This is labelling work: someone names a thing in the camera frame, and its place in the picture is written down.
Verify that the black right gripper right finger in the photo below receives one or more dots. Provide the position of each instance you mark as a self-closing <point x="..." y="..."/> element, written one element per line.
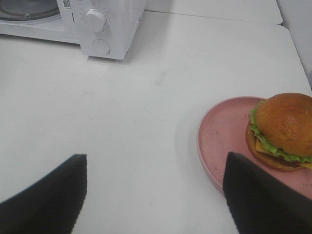
<point x="260" y="203"/>

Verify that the round white door button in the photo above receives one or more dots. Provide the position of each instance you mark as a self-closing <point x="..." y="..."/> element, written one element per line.
<point x="101" y="46"/>

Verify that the glass microwave turntable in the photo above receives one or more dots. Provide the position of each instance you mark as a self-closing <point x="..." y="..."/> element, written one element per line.
<point x="23" y="10"/>

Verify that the burger with lettuce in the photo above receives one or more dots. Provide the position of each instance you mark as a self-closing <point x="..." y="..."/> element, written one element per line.
<point x="279" y="132"/>

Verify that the pink round plate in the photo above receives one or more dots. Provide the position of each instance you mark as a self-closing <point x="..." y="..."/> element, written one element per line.
<point x="222" y="130"/>

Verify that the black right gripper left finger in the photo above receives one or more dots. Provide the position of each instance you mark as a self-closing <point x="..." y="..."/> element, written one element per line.
<point x="51" y="205"/>

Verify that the white microwave oven body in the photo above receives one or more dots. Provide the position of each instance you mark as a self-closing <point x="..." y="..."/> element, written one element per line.
<point x="123" y="17"/>

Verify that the white warning label sticker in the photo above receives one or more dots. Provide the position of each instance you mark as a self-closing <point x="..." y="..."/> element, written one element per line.
<point x="67" y="4"/>

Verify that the white timer knob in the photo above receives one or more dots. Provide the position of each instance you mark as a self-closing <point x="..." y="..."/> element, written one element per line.
<point x="95" y="20"/>

